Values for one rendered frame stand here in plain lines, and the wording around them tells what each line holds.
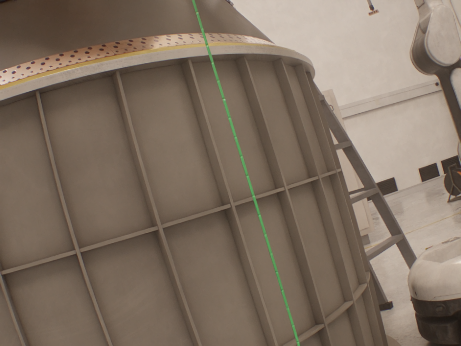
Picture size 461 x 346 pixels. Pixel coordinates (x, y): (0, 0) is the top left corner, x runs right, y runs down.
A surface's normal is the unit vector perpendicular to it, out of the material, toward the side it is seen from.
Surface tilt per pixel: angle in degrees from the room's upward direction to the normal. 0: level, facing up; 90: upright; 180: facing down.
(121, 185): 90
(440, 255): 74
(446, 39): 90
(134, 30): 62
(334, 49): 90
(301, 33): 90
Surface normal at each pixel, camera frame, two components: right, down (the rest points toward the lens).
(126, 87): 0.49, -0.18
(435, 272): -0.82, -0.50
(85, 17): 0.29, -0.60
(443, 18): 0.04, -0.07
